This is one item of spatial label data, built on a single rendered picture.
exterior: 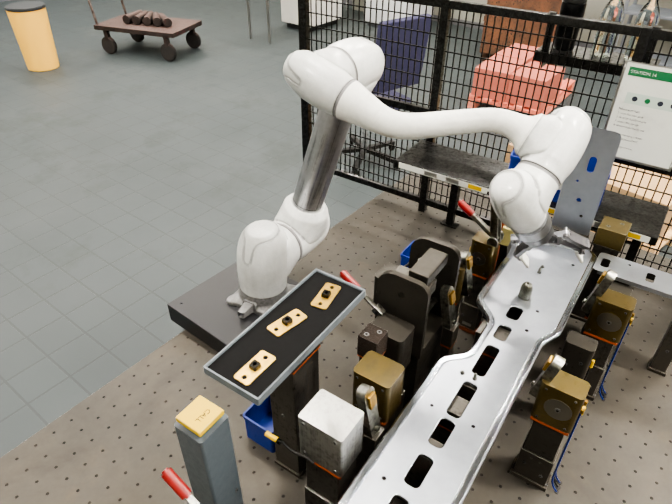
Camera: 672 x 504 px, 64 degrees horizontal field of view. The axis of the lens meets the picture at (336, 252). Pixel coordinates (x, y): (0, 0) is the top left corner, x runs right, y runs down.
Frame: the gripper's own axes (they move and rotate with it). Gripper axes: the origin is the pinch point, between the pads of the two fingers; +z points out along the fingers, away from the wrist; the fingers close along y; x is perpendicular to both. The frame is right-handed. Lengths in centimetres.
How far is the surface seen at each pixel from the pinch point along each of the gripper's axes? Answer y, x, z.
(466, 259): 18.5, 3.8, -14.0
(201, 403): 45, 52, -69
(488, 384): 10.3, 37.1, -19.1
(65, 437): 113, 60, -51
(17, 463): 118, 68, -59
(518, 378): 5.1, 34.6, -14.1
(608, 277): -12.9, 6.4, 0.0
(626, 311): -15.7, 13.4, 6.0
